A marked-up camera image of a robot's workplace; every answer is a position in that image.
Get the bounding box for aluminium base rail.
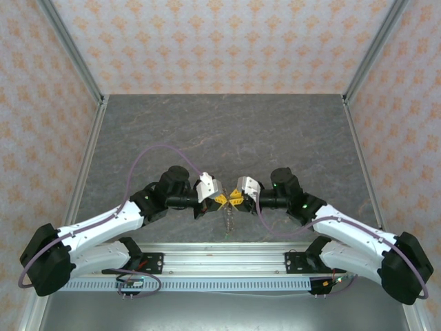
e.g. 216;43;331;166
36;242;413;277

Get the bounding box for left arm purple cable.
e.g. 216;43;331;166
17;144;207;300

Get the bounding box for small controller board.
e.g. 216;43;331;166
322;274;352;289
115;274;145;290

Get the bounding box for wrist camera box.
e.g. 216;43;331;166
194;171;223;203
236;174;261;200

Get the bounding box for aluminium frame post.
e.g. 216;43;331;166
36;0;106;104
342;0;411;104

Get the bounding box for aluminium lower frame rail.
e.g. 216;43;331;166
19;292;49;331
401;301;427;331

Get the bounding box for aluminium table edge rail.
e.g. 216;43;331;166
63;95;110;230
342;95;386;231

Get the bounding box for slotted white cable duct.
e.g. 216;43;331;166
65;278;349;292

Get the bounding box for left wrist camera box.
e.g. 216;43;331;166
194;171;223;203

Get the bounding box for metal band keyring with rings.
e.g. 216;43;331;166
220;185;238;239

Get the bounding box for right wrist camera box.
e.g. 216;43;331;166
236;174;261;200

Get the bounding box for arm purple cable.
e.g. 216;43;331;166
17;144;207;300
254;198;430;300

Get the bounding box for grey metal shelf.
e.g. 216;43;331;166
37;291;413;331

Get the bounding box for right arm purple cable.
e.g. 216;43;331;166
254;198;430;300

